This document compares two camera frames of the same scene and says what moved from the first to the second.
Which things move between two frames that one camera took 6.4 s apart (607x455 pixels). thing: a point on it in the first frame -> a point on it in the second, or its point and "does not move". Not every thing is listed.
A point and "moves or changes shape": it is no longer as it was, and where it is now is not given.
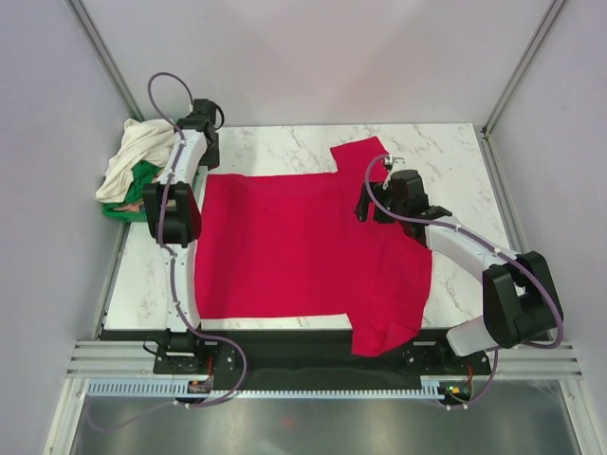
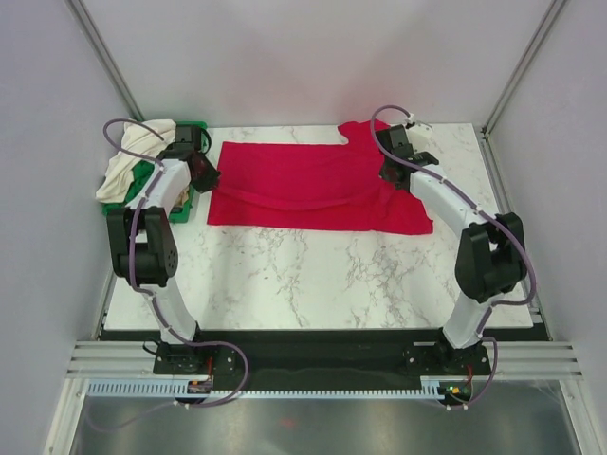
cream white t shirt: (143, 140) does not move
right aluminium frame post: (547, 26) does not move
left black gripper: (213, 160) -> (211, 178)
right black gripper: (361, 207) -> (381, 172)
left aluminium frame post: (83, 16) does not move
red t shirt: (272, 245) moves or changes shape
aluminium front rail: (136, 358) does not move
